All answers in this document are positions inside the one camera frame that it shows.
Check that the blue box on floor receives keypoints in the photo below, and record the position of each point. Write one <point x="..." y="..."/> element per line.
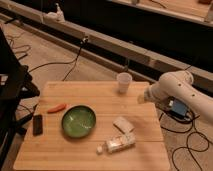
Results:
<point x="178" y="108"/>

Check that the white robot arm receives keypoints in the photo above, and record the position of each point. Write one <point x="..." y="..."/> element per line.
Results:
<point x="178" y="84"/>

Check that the black rectangular block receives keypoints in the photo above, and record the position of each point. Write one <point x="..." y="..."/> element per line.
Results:
<point x="37" y="125"/>

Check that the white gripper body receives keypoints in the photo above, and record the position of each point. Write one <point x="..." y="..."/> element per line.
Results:
<point x="146" y="96"/>

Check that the translucent plastic cup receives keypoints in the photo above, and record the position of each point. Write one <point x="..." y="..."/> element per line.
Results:
<point x="124" y="79"/>

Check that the orange carrot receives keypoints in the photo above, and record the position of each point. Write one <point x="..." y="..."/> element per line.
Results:
<point x="57" y="108"/>

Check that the white sponge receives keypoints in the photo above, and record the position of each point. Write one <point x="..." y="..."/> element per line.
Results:
<point x="123" y="124"/>

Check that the white object on ledge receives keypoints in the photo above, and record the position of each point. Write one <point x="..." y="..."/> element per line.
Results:
<point x="58" y="15"/>

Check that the green bowl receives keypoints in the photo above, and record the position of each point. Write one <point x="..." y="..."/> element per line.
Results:
<point x="78" y="121"/>

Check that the black stand at left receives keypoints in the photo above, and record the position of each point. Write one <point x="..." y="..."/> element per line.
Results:
<point x="15" y="85"/>

